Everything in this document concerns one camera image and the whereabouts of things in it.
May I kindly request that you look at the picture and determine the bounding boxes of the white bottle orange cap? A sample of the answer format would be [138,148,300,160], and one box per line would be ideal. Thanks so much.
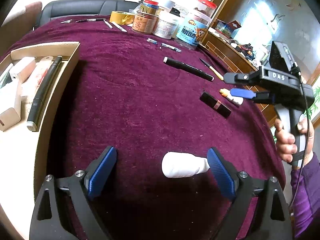
[219,88,244,106]

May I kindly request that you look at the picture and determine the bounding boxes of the black gold lipstick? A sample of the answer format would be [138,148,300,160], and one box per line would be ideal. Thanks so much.
[200,91,232,118]

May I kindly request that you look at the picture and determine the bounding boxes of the black marker white cap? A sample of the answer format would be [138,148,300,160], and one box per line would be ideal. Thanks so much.
[163,57,214,82]

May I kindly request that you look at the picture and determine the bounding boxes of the white small bottle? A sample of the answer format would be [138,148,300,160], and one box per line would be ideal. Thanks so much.
[161,152,210,178]

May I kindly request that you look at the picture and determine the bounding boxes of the purple right sleeve forearm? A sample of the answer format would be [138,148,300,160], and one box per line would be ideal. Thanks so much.
[291,155,319,239]

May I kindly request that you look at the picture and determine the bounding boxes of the right hand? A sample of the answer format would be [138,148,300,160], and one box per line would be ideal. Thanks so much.
[274,118,315,166]

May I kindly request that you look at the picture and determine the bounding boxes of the yellow black pen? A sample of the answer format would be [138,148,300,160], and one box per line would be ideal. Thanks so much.
[200,58,224,81]

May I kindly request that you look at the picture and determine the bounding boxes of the wooden brick-pattern cabinet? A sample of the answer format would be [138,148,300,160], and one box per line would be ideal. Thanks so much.
[201,32,276,127]

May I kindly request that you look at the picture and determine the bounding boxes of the colourful box on cabinet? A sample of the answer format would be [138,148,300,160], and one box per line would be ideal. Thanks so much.
[215,19,241,38]

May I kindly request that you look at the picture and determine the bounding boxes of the silver blue tube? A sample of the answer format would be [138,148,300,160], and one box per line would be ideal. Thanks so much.
[161,43,182,53]

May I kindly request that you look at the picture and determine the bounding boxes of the clear jar blue label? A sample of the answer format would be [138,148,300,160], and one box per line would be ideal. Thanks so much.
[175,10,212,50]

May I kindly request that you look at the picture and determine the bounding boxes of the maroon velvet tablecloth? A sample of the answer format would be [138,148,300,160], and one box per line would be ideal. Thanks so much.
[1,20,286,239]

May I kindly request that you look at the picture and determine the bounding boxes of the red lid clear jar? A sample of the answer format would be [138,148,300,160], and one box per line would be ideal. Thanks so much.
[194,0,217,17]

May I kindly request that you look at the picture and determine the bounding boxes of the white plastic tub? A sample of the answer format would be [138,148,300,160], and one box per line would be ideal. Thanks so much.
[152,11,180,40]

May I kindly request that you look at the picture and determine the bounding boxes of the cardboard tray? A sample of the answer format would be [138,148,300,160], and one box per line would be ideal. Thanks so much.
[0,41,81,201]

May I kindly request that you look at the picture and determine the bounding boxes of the small blue battery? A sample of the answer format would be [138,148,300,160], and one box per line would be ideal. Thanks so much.
[147,38,157,44]

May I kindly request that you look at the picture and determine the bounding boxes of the black marker grey cap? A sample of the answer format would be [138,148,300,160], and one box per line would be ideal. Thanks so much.
[27,56,62,132]

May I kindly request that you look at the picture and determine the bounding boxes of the brown tin can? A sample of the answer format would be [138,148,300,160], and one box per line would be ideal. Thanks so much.
[132,11,158,34]

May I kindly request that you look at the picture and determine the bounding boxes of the small jar red blue lid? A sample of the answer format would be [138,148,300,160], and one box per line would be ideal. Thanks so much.
[138,0,159,15]

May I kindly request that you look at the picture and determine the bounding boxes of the white pen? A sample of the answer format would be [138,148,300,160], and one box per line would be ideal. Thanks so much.
[111,22,127,33]

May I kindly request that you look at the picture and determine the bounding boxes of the clear pack pink items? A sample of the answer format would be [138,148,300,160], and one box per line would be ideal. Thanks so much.
[21,56,54,101]

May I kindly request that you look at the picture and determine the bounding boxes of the yellow tape roll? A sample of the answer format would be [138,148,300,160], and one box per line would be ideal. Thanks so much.
[110,11,135,25]

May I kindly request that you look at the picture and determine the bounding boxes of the white square charger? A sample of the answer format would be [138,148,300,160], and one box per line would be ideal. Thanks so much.
[9,57,36,83]

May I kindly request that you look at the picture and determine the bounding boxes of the thin white stick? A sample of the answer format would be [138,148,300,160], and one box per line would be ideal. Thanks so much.
[103,19,113,29]

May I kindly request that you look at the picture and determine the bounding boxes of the small metal clip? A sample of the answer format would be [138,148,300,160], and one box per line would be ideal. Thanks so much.
[60,19,72,24]

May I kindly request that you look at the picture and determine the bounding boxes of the brown upholstered armchair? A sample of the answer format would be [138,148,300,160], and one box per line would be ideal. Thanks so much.
[1,2,42,56]

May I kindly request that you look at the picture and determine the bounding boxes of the black leather sofa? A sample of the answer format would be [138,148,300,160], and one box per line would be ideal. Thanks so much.
[34,0,139,29]

